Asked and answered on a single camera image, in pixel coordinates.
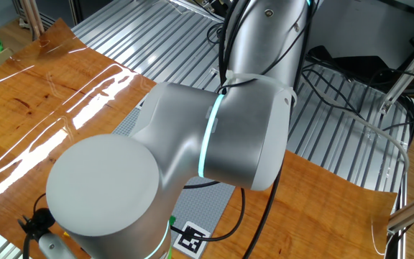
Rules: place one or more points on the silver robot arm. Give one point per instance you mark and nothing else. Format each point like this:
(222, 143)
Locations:
(102, 187)

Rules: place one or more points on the grey Lego baseplate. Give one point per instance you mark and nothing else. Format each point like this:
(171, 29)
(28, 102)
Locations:
(200, 205)

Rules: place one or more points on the green square Lego plate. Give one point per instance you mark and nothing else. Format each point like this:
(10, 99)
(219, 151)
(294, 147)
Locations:
(173, 220)

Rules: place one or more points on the black white fiducial marker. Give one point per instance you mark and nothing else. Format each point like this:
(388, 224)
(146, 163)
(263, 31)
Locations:
(192, 239)
(143, 103)

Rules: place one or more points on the wood pattern table mat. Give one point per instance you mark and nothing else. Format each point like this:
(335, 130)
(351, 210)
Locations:
(318, 216)

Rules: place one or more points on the aluminium extrusion bar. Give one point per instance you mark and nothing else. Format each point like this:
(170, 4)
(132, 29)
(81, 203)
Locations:
(404, 77)
(412, 212)

